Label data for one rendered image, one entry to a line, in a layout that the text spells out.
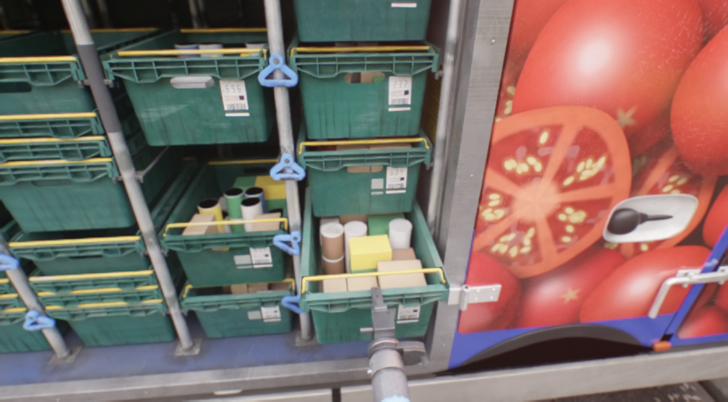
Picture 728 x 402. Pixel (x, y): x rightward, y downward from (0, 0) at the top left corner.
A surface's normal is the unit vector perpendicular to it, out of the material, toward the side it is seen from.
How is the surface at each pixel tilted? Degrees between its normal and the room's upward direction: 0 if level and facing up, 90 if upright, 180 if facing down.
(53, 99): 94
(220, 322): 96
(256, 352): 0
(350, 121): 96
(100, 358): 0
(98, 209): 94
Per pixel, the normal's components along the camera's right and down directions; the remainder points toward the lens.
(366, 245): 0.00, -0.86
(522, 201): 0.10, 0.47
